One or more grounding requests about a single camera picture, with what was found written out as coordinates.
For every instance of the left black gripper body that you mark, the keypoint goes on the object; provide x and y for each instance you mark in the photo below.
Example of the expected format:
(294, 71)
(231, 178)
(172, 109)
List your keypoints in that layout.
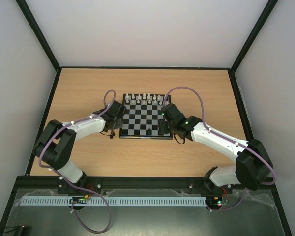
(118, 124)

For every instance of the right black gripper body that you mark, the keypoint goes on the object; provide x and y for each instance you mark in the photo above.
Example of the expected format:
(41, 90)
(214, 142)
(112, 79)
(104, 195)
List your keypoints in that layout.
(165, 125)

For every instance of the black king chess piece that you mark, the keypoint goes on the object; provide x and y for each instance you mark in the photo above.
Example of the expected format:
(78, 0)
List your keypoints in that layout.
(149, 132)

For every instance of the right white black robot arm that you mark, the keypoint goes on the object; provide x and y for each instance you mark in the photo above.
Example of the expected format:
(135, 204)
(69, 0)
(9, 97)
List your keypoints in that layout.
(252, 162)

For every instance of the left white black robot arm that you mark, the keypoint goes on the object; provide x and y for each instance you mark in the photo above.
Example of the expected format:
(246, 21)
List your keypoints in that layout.
(55, 144)

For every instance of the black and grey chessboard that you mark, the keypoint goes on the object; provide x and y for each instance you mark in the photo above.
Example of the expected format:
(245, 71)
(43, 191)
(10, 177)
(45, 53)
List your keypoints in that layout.
(138, 118)

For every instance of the black aluminium mounting rail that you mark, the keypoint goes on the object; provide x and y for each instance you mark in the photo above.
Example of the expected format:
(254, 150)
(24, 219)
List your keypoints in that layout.
(191, 185)

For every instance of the light blue slotted cable duct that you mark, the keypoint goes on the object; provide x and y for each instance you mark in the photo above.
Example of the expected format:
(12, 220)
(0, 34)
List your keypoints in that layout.
(114, 201)

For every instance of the black enclosure frame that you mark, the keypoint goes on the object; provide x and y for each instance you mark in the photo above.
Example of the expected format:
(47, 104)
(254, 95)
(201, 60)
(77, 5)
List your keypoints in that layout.
(31, 182)

